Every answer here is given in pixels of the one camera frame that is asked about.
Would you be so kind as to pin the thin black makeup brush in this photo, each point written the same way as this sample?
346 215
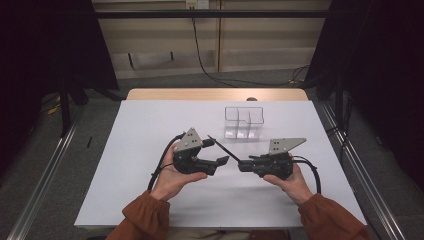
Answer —
223 149

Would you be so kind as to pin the black metal stand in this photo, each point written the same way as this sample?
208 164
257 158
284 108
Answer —
65 113

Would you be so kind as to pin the person's left hand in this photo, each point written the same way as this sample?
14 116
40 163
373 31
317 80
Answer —
170 181

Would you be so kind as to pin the wooden table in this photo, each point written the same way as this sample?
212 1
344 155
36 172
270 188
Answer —
200 94

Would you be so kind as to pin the small black floor item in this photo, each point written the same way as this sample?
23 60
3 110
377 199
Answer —
89 142

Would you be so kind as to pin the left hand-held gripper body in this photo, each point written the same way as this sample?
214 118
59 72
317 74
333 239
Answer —
188 143

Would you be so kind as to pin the white wall socket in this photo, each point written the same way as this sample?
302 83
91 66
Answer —
201 4

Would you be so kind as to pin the vertical wall trim strip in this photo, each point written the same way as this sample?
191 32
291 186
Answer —
219 40

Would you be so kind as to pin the person's right hand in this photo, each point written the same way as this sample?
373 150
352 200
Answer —
296 186

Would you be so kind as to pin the black horizontal bar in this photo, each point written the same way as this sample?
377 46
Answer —
200 13

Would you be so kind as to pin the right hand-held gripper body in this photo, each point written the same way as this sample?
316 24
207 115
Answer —
276 165

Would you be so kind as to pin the clear acrylic organizer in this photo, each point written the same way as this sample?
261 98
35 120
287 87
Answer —
245 131

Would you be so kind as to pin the black curtain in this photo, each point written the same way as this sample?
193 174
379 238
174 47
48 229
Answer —
393 66
33 50

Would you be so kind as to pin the aluminium floor rail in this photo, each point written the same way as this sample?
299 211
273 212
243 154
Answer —
44 183
369 183

